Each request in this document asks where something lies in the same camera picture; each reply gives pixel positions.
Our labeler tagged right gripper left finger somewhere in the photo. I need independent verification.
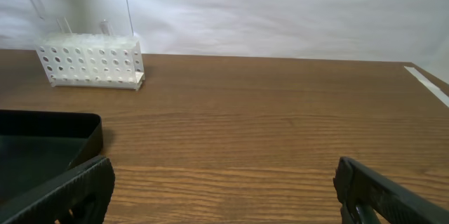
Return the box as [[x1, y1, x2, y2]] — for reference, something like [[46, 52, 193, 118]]
[[0, 155, 116, 224]]

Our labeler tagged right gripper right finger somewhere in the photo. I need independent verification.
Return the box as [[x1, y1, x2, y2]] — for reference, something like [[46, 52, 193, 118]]
[[333, 156, 449, 224]]

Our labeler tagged black tray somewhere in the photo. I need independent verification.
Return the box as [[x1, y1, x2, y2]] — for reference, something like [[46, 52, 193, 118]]
[[0, 109, 104, 206]]

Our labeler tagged white test tube rack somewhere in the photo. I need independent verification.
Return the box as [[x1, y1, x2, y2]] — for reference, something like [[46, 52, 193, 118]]
[[34, 32, 145, 91]]

